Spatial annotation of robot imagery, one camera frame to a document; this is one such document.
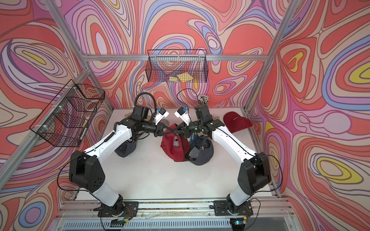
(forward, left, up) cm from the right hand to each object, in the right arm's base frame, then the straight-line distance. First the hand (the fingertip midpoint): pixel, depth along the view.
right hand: (175, 134), depth 75 cm
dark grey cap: (0, -14, -20) cm, 25 cm away
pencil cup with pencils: (+32, -19, -7) cm, 38 cm away
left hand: (+2, +1, -1) cm, 2 cm away
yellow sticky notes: (+37, -5, +11) cm, 39 cm away
